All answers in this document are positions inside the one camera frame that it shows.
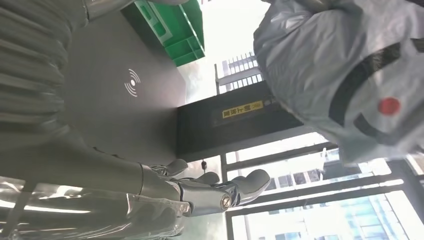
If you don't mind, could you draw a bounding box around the green plastic crate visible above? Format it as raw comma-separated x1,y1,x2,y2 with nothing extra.
120,0,206,68

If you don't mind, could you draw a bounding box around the black and yellow label sticker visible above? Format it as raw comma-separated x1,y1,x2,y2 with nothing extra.
211,98,276,128

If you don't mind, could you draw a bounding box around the black inbound scanner machine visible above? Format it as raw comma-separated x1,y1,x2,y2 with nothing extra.
62,9,306,167

